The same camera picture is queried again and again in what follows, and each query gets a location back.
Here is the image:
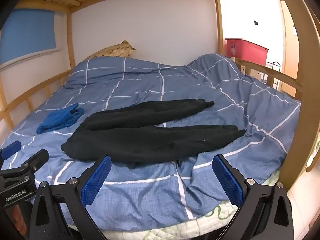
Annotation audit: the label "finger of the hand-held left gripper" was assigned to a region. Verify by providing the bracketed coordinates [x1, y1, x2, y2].
[20, 149, 50, 178]
[0, 140, 22, 161]

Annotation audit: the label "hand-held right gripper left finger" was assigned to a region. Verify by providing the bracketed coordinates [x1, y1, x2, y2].
[29, 155, 112, 240]

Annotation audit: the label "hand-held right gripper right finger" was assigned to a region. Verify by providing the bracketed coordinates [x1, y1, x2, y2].
[212, 154, 294, 240]

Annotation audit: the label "black pants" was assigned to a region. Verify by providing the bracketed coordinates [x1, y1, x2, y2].
[61, 99, 246, 170]

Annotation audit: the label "person's left hand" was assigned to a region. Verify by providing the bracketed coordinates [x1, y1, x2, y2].
[9, 204, 28, 234]

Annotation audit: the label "folded blue cloth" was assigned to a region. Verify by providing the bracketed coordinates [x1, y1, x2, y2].
[36, 103, 85, 134]

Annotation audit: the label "beige cardboard box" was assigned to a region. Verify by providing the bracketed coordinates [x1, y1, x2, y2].
[246, 64, 263, 80]

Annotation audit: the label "blue checked duvet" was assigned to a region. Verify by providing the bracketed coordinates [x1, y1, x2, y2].
[0, 53, 302, 231]

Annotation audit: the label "black metal rack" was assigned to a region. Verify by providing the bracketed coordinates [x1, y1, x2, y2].
[266, 60, 281, 89]

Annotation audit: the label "beige patterned pillow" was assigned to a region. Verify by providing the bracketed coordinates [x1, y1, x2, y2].
[86, 40, 137, 60]

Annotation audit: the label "red storage bin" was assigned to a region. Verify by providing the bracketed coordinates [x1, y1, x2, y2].
[225, 37, 270, 67]

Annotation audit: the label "wooden door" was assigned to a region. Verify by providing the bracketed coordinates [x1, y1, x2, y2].
[278, 0, 301, 98]

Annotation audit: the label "blue wall panel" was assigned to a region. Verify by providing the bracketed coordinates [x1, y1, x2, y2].
[0, 8, 57, 65]

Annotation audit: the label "wooden bunk bed frame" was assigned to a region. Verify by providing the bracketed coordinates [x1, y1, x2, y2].
[0, 0, 320, 193]

